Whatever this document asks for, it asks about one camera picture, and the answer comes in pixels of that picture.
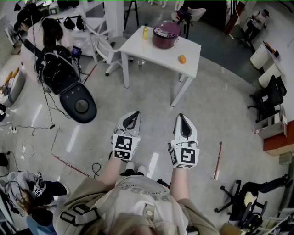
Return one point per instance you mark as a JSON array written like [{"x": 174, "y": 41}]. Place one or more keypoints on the orange fruit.
[{"x": 182, "y": 59}]

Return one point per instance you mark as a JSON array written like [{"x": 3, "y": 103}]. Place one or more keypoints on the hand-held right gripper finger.
[
  {"x": 177, "y": 133},
  {"x": 194, "y": 134}
]

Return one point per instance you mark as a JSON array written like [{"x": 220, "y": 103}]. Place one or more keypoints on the cream armchair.
[{"x": 197, "y": 12}]

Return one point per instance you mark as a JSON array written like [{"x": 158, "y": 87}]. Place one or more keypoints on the person's right white shoe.
[{"x": 142, "y": 169}]

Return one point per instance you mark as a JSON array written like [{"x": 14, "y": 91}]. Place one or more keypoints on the dark wooden staircase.
[{"x": 234, "y": 18}]

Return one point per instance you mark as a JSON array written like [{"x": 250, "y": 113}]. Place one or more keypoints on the small black monitor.
[{"x": 76, "y": 51}]

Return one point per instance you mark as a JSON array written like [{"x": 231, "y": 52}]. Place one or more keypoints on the black office chair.
[
  {"x": 271, "y": 96},
  {"x": 264, "y": 187}
]

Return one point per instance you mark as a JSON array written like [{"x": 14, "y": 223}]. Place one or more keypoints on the person's beige shirt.
[{"x": 137, "y": 202}]

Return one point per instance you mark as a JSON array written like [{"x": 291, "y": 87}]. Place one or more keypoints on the grey storage bin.
[{"x": 17, "y": 89}]

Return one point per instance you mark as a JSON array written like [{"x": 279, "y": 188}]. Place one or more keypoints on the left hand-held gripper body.
[{"x": 125, "y": 144}]

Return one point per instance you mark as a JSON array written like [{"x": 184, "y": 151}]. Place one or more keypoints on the purple rice cooker lid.
[{"x": 168, "y": 25}]

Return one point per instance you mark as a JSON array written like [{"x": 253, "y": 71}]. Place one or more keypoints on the red cabinet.
[{"x": 280, "y": 143}]

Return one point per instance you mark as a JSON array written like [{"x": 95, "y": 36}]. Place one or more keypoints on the white power strip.
[{"x": 14, "y": 130}]

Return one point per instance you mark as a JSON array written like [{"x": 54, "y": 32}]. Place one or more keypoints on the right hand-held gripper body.
[{"x": 186, "y": 153}]

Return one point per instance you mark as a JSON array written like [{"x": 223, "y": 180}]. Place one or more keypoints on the person's left white shoe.
[{"x": 131, "y": 166}]

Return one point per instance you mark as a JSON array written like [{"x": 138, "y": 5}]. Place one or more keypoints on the person's white shoe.
[
  {"x": 131, "y": 166},
  {"x": 142, "y": 169}
]

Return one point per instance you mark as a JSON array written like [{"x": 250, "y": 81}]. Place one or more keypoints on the yellow drink bottle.
[{"x": 145, "y": 33}]

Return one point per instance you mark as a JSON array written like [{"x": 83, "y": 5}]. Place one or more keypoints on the person's right forearm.
[{"x": 180, "y": 183}]

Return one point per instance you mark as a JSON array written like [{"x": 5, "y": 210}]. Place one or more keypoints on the rice cooker base with panel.
[{"x": 164, "y": 43}]

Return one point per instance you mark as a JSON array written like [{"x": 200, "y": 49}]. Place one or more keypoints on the white square table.
[{"x": 149, "y": 50}]

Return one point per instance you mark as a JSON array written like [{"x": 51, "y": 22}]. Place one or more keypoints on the white folding chair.
[{"x": 103, "y": 49}]

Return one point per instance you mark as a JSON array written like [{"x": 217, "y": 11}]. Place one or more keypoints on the white metal shelf rack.
[{"x": 87, "y": 23}]

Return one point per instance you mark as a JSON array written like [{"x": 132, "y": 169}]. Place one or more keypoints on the person's black shorts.
[{"x": 131, "y": 172}]

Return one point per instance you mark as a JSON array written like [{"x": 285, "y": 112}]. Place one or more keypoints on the purple backpack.
[{"x": 183, "y": 15}]

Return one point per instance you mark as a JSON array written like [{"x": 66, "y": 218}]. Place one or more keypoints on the person's left forearm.
[{"x": 110, "y": 169}]

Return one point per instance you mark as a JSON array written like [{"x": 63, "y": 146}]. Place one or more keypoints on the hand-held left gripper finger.
[
  {"x": 138, "y": 128},
  {"x": 121, "y": 120}
]

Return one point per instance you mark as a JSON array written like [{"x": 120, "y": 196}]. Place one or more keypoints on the row of black pouches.
[{"x": 69, "y": 23}]

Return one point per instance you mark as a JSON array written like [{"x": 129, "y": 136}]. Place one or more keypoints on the white curved counter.
[{"x": 259, "y": 57}]

